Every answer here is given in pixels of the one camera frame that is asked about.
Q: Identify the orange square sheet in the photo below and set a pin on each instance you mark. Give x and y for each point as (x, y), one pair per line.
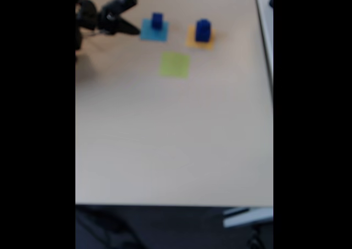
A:
(191, 41)

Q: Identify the small blue cube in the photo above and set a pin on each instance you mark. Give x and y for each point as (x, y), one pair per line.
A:
(156, 21)

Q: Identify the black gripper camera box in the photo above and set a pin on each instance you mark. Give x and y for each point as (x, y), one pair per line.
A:
(121, 1)

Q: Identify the white neighbouring table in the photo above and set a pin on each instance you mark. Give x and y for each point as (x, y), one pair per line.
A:
(265, 18)

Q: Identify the green square sheet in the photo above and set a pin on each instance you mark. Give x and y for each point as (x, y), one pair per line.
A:
(175, 65)

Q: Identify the large blue cube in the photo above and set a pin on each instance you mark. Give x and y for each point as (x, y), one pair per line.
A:
(203, 30)

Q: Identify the blue square sheet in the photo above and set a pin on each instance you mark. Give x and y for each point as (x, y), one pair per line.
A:
(152, 34)

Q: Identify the dark blue object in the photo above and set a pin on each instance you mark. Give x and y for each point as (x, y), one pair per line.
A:
(271, 0)

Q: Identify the white grey bar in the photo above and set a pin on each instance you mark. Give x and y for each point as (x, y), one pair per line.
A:
(247, 217)

